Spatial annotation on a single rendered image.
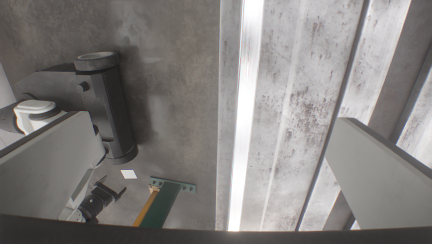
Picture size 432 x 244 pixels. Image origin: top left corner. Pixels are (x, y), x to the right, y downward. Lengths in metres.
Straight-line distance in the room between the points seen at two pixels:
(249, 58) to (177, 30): 0.87
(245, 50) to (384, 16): 0.13
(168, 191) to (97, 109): 0.65
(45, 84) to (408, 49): 1.36
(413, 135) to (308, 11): 0.17
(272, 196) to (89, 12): 1.16
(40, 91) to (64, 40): 0.30
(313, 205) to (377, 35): 0.22
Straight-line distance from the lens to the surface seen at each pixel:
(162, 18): 1.07
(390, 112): 0.29
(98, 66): 1.07
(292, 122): 0.26
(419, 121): 0.29
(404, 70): 0.28
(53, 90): 1.35
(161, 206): 1.36
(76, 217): 0.95
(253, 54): 0.19
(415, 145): 0.31
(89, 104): 1.18
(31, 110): 1.25
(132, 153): 1.29
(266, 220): 0.38
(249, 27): 0.19
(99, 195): 1.05
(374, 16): 0.24
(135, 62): 1.17
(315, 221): 0.36
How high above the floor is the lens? 0.97
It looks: 59 degrees down
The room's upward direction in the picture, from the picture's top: 156 degrees counter-clockwise
